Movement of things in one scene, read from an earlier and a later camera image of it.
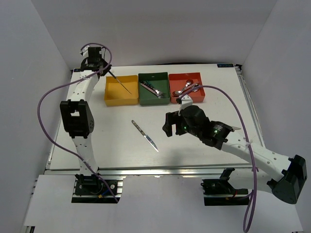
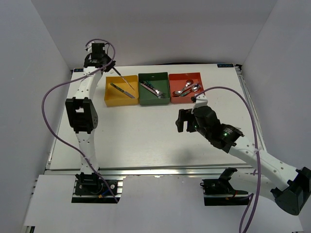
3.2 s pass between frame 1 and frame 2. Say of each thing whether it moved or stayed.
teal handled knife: moved
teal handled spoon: stayed
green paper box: stayed
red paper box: stayed
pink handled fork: stayed
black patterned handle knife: moved
